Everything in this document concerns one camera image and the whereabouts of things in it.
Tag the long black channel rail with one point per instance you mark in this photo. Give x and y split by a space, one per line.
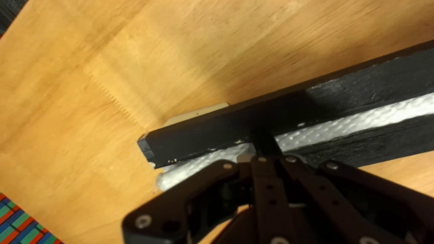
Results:
381 82

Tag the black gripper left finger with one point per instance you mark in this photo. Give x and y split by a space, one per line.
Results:
259 142

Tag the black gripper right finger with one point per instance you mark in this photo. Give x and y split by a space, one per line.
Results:
272 148

